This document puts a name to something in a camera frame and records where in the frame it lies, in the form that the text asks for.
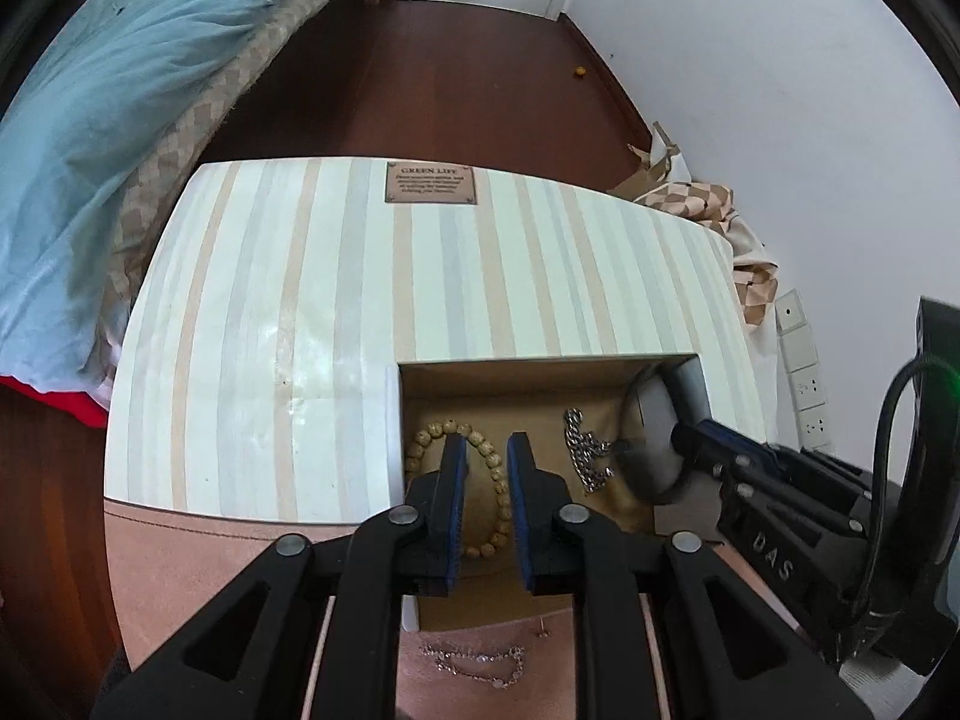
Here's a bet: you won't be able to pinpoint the checkered cloth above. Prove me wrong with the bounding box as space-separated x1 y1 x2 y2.
631 122 781 329

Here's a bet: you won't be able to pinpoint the wooden bead bracelet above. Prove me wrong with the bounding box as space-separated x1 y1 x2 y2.
406 421 518 560

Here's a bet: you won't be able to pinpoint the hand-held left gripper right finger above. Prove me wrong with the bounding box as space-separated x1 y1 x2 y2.
507 433 880 720

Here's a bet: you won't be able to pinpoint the grey round pouch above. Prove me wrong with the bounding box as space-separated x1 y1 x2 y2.
619 362 707 505

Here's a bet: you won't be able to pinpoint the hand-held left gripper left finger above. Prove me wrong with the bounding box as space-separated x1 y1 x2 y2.
97 435 470 720

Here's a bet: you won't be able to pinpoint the pink suede tray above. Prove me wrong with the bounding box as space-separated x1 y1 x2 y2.
101 499 818 720

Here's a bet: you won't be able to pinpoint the white power strip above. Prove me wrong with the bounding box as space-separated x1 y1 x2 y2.
776 289 835 455

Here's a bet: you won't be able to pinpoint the brown cardboard pieces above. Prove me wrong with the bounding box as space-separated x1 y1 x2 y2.
604 122 685 200

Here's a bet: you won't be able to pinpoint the thin silver chain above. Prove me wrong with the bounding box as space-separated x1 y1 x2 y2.
420 640 526 688

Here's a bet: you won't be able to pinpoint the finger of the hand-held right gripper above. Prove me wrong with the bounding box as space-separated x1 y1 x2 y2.
712 456 867 542
670 418 875 502

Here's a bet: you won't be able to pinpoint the silver chain bracelet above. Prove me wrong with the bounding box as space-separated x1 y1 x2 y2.
562 408 632 497

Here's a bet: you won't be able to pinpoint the black cable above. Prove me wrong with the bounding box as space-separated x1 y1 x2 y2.
851 355 960 620

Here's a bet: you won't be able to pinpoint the red cloth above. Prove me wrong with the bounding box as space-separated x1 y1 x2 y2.
0 373 112 431

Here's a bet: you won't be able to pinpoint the light blue blanket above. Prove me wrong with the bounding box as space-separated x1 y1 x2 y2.
0 0 353 400

